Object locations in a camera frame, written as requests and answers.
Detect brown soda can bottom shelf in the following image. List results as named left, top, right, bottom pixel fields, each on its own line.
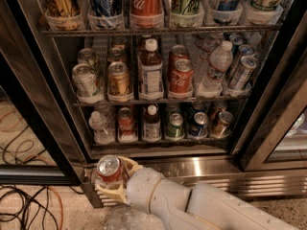
left=211, top=111, right=233, bottom=139

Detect middle wire shelf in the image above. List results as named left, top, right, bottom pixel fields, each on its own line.
left=73, top=94, right=249, bottom=107

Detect wire shelf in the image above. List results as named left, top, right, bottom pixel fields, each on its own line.
left=42, top=23, right=282, bottom=37
left=73, top=94, right=249, bottom=107

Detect stainless steel fridge grille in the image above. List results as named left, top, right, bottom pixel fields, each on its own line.
left=81, top=156, right=307, bottom=209

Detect green soda can bottom shelf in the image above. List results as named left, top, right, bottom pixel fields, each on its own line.
left=166, top=113, right=184, bottom=141

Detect red coke can top shelf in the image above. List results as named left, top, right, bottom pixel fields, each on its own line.
left=130, top=0, right=164, bottom=29

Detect glass fridge door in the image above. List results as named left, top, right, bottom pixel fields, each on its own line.
left=236, top=11, right=307, bottom=172
left=0, top=0, right=88, bottom=185

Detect right glass fridge door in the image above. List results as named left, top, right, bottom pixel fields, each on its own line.
left=236, top=11, right=307, bottom=172

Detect white green can middle rear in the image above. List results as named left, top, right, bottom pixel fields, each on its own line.
left=78, top=48, right=99, bottom=71

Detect red coke can middle rear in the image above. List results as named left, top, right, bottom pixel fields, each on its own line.
left=169, top=45, right=190, bottom=68

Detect gold can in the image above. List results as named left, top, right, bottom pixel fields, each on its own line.
left=107, top=61, right=133, bottom=102
left=107, top=47, right=128, bottom=63

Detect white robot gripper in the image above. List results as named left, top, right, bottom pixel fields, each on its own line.
left=95, top=156, right=164, bottom=213

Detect red coke can rear bottom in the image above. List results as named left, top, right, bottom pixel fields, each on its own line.
left=117, top=107, right=135, bottom=136

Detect blue soda can bottom shelf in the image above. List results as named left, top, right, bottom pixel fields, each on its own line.
left=188, top=112, right=208, bottom=139

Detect white green can middle front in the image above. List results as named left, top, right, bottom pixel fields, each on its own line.
left=72, top=63, right=104, bottom=104

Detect brown tea bottle middle shelf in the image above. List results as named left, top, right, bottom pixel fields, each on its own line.
left=138, top=38, right=163, bottom=100

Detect silver slim can middle front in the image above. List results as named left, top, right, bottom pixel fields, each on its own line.
left=228, top=56, right=258, bottom=90

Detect clear water bottle middle shelf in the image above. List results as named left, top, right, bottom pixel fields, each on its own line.
left=198, top=40, right=233, bottom=98

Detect clear plastic bag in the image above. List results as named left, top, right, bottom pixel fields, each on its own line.
left=104, top=206, right=165, bottom=230

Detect brown tea bottle bottom shelf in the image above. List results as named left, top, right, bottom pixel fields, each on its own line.
left=143, top=104, right=161, bottom=142

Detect blue white can top shelf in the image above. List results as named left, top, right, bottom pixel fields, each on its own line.
left=88, top=0, right=124, bottom=30

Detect black and orange floor cables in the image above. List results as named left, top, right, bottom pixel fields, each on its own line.
left=0, top=184, right=84, bottom=230

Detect red coke can middle front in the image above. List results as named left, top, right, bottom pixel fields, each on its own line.
left=170, top=58, right=194, bottom=97

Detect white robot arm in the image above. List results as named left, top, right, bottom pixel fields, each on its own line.
left=95, top=155, right=298, bottom=230

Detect gold can middle front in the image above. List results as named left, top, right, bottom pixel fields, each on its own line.
left=107, top=61, right=133, bottom=102

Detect red bull can top shelf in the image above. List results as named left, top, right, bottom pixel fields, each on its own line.
left=208, top=0, right=240, bottom=25

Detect clear water bottle shelf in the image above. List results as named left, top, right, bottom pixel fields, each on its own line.
left=88, top=111, right=115, bottom=145
left=198, top=40, right=233, bottom=98

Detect left glass fridge door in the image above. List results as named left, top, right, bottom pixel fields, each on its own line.
left=0, top=0, right=88, bottom=185

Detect brown tea bottle shelf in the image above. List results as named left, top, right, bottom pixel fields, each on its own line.
left=138, top=38, right=163, bottom=100
left=143, top=104, right=161, bottom=142

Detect red coke can front bottom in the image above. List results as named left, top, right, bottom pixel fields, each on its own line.
left=97, top=155, right=122, bottom=183

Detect silver slim can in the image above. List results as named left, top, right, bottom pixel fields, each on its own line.
left=228, top=56, right=258, bottom=90
left=227, top=44, right=256, bottom=79

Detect clear water bottle bottom shelf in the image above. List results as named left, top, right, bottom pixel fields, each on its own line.
left=88, top=111, right=115, bottom=145

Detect yellow can top shelf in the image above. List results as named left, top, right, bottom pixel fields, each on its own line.
left=45, top=0, right=84, bottom=31

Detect top wire shelf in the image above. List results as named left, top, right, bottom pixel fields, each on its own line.
left=42, top=23, right=282, bottom=37

